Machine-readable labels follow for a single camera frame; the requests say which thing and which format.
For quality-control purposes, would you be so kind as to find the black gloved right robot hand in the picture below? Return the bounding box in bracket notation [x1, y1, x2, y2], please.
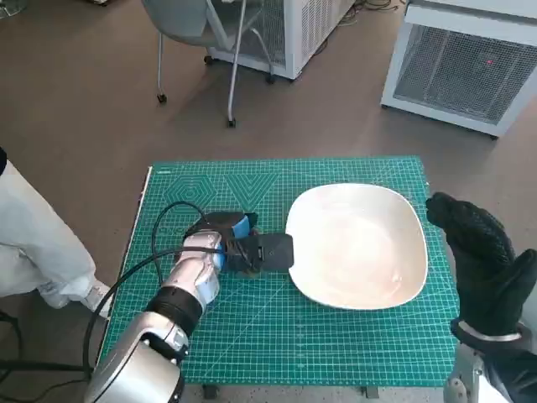
[425, 191, 537, 338]

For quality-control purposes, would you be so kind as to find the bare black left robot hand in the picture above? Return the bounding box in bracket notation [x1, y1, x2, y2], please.
[185, 211, 264, 278]

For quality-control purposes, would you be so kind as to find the white rounded square plate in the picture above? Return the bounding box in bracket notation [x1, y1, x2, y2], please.
[286, 182, 430, 311]

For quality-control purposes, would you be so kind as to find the green cutting mat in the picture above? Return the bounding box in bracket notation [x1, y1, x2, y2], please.
[96, 155, 461, 385]

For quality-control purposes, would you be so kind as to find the person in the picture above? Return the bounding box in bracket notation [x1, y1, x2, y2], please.
[0, 146, 112, 320]

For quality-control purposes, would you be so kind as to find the white mesh cabinet on casters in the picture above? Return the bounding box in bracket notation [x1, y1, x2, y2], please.
[204, 0, 357, 83]

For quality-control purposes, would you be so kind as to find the grey chair with white legs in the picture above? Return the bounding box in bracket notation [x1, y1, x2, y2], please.
[140, 0, 287, 128]

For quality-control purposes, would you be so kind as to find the white mesh cabinet with red light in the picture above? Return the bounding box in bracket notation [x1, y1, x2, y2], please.
[380, 0, 537, 139]

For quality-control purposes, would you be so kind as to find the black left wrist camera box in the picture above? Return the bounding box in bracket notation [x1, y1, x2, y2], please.
[254, 233, 295, 270]

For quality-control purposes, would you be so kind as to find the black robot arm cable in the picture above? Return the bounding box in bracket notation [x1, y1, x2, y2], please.
[82, 247, 221, 381]
[152, 201, 210, 289]

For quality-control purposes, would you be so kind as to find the black floor cable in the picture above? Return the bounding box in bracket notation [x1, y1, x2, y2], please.
[0, 309, 91, 373]

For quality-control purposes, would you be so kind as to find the floor cable bundle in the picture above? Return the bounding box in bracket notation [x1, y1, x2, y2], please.
[339, 0, 409, 26]

